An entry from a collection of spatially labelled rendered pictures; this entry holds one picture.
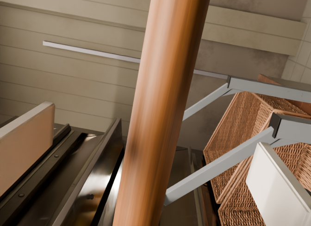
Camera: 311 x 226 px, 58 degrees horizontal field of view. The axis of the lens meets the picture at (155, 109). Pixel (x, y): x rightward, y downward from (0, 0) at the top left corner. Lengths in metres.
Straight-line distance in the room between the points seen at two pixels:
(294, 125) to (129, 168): 0.48
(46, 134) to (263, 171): 0.13
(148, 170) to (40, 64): 3.14
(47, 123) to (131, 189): 0.06
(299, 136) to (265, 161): 0.45
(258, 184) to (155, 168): 0.06
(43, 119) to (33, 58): 3.13
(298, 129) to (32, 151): 0.52
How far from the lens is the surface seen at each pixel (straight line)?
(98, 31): 3.01
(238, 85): 1.06
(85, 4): 2.85
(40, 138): 0.18
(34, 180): 1.36
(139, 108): 0.15
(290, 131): 0.61
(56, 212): 0.95
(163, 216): 1.26
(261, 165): 0.18
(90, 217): 1.19
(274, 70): 3.11
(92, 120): 3.27
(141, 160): 0.16
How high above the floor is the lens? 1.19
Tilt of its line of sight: level
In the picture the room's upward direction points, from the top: 79 degrees counter-clockwise
